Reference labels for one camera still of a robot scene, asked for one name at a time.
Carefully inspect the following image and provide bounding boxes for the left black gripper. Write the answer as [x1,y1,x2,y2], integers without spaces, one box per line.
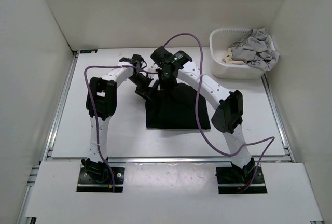
[128,74,159,104]

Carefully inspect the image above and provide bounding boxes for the black trousers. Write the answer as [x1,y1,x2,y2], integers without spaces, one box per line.
[145,83,198,130]

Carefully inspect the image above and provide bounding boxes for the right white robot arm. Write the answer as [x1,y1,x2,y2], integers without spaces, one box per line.
[150,46,255,183]

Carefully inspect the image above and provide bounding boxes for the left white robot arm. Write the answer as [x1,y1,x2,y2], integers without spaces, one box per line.
[81,54,157,189]

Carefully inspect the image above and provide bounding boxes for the beige garment in basket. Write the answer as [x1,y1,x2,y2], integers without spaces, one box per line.
[222,48,246,65]

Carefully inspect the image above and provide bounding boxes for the white plastic basket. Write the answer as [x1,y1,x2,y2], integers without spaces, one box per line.
[209,28,275,79]

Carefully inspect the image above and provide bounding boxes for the blue black corner label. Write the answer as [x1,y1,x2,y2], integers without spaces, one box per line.
[80,49,98,54]

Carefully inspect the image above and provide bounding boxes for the grey garment in basket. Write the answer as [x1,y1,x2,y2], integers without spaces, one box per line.
[230,28,281,72]

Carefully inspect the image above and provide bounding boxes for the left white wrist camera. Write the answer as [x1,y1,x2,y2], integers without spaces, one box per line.
[146,66,158,75]

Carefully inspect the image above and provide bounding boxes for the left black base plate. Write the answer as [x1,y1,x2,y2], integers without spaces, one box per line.
[76,167,125,193]

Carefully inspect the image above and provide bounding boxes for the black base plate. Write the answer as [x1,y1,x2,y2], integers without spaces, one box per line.
[215,167,267,194]
[76,167,125,193]

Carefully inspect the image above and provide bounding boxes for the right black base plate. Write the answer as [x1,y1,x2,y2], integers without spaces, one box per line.
[215,167,267,194]

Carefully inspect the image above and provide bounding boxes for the aluminium frame rail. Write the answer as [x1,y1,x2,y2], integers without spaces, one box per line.
[15,50,325,224]

